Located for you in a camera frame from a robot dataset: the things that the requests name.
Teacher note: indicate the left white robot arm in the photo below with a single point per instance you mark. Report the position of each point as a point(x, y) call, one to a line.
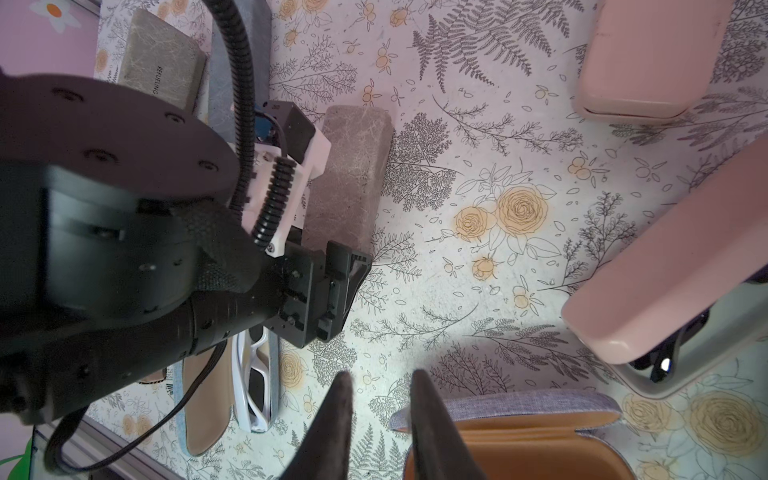
point(121, 251)

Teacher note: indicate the grey case tan interior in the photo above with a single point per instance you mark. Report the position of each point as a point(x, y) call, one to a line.
point(538, 434)

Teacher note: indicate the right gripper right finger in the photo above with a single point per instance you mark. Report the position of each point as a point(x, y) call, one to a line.
point(438, 449)

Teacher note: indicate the blue-grey case purple glasses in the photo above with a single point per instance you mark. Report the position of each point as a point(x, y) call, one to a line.
point(239, 66)

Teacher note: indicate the floral table mat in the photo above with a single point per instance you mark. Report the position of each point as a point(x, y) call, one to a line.
point(499, 201)

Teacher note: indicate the light blue case white glasses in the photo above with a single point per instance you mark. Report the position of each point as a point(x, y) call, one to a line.
point(243, 386)

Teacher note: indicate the grey case mint interior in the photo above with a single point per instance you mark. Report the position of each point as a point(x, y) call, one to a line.
point(344, 200)

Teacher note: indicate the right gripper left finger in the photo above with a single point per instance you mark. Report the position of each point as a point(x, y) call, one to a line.
point(325, 450)

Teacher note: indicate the pink case black glasses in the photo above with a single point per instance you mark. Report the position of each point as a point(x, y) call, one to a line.
point(690, 291)

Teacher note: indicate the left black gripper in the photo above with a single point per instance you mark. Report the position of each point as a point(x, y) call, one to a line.
point(317, 291)

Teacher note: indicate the grey case with red glasses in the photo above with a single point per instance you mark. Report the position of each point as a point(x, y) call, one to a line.
point(161, 61)

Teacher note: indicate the pink case round glasses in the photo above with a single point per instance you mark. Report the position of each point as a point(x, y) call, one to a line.
point(647, 62)

